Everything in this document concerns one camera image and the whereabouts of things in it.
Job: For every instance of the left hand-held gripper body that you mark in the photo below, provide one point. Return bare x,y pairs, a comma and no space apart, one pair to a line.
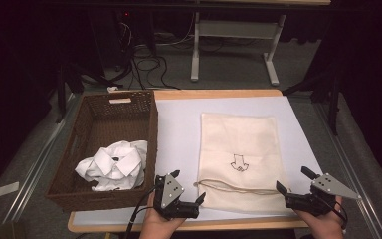
172,192

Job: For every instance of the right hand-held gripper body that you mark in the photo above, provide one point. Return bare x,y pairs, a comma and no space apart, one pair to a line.
328,187

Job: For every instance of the white collared shirt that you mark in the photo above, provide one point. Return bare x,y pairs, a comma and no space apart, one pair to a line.
119,166

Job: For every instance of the brown wicker basket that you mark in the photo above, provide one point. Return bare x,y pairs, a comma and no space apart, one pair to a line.
119,127

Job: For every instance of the person's left hand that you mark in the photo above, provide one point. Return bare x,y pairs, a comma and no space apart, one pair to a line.
157,225

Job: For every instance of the person's right hand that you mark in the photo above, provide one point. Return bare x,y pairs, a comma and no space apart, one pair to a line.
326,225

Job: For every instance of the white table mat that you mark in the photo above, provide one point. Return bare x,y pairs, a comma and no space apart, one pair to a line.
179,132

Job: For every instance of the black tripod stand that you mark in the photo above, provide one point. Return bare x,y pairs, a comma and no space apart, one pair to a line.
333,99
67,83

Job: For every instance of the white plug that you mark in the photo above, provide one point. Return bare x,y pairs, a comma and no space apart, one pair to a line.
112,89

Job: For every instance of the white tape strip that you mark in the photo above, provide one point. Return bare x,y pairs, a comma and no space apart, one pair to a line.
6,189

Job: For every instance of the metal floor rail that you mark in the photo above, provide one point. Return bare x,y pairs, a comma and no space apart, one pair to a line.
351,166
36,166

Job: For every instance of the white metal desk frame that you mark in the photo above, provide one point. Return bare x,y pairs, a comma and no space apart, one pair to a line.
235,29

